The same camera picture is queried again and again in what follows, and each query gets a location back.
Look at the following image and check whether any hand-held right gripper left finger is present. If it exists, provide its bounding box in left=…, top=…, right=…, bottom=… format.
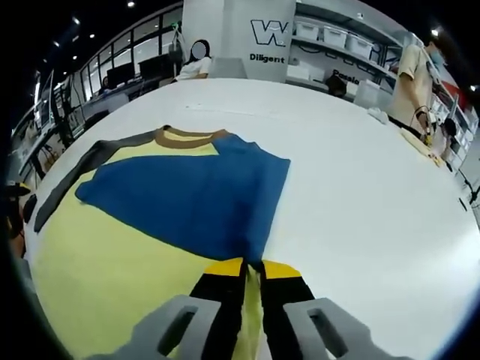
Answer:
left=130, top=257, right=248, bottom=360

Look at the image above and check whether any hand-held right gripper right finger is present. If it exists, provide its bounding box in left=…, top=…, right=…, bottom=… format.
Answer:
left=260, top=261, right=375, bottom=360

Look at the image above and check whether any yellow blue grey garment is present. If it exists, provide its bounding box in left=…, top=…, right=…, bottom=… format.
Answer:
left=32, top=125, right=293, bottom=360

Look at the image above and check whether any black computer monitor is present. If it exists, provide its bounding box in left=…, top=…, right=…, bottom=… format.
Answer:
left=137, top=54, right=173, bottom=82
left=106, top=61, right=136, bottom=88

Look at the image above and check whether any wooden board with items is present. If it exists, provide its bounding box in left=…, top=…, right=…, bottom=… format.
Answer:
left=400, top=127, right=449, bottom=168

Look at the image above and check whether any white cloth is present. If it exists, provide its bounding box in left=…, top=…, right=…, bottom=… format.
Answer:
left=368, top=106, right=389, bottom=124

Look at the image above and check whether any black bag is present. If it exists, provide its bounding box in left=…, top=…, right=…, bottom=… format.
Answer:
left=324, top=73, right=348, bottom=99

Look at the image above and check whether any black floor stand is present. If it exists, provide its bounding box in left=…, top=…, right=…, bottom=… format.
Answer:
left=455, top=164, right=480, bottom=211

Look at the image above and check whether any metal storage shelf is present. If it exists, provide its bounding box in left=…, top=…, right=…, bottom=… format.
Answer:
left=290, top=13, right=480, bottom=177

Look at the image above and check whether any row of white storage bins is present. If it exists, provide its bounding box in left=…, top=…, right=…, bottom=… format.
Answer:
left=295, top=20, right=474, bottom=170

